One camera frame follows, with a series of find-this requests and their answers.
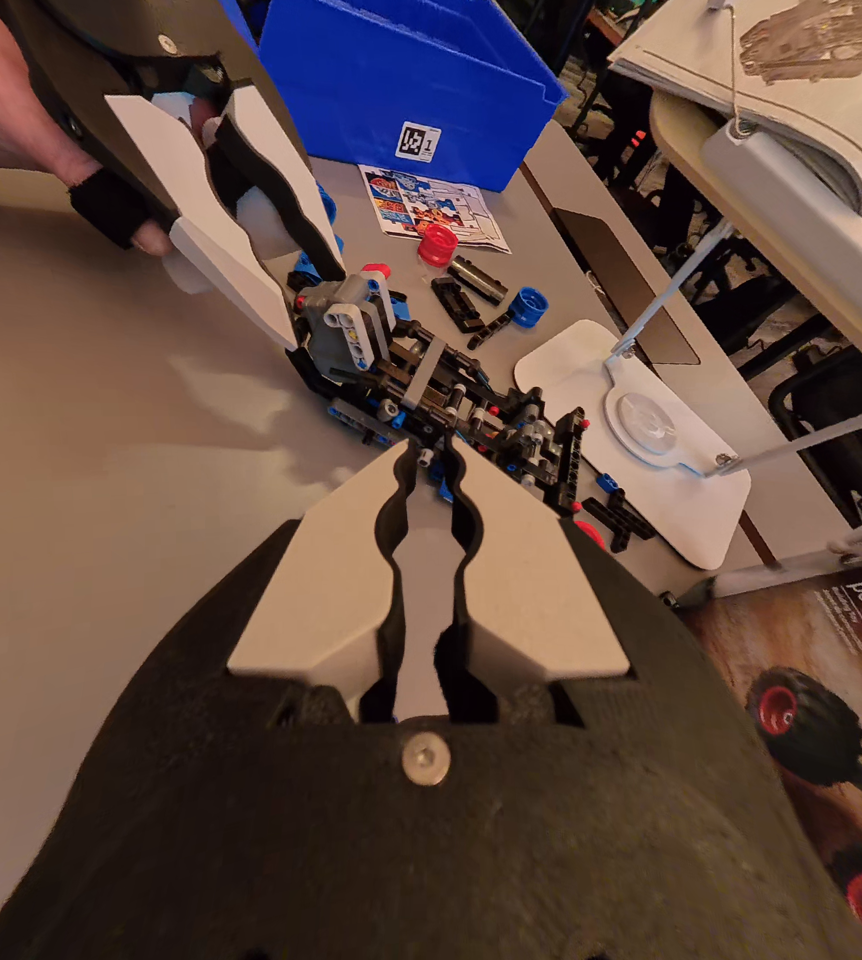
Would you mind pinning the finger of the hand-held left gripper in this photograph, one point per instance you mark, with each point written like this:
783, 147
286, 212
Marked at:
176, 172
266, 127

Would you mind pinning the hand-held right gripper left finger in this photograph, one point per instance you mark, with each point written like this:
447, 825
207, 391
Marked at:
311, 600

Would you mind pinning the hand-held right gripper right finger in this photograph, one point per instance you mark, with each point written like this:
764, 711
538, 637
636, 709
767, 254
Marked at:
543, 600

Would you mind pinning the brick-built toy truck chassis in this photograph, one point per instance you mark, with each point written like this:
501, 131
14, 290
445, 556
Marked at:
431, 375

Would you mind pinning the large red wheel rim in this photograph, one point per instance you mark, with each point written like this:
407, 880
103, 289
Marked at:
590, 534

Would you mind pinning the black joined angle beams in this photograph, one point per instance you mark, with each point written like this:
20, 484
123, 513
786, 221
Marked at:
618, 521

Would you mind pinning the small blue connector piece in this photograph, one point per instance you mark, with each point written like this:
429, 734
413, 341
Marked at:
607, 481

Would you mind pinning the blue tagged storage bin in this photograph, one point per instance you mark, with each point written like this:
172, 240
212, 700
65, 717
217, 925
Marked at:
401, 67

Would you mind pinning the small red wheel rim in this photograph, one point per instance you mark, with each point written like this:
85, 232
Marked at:
438, 246

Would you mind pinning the black cylinder piece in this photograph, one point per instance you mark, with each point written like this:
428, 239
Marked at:
476, 279

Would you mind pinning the thin black beam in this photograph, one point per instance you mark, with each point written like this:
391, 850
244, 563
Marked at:
491, 330

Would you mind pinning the toy set box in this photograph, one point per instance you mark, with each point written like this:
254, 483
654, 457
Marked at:
813, 675

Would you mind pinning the blue wheel rim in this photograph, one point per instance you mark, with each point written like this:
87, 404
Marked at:
530, 307

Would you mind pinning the black office chair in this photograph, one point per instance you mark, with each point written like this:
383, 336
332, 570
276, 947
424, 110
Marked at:
835, 420

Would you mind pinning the tan round table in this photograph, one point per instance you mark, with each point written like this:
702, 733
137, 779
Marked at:
674, 142

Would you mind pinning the black frame piece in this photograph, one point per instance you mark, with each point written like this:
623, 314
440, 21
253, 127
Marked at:
457, 304

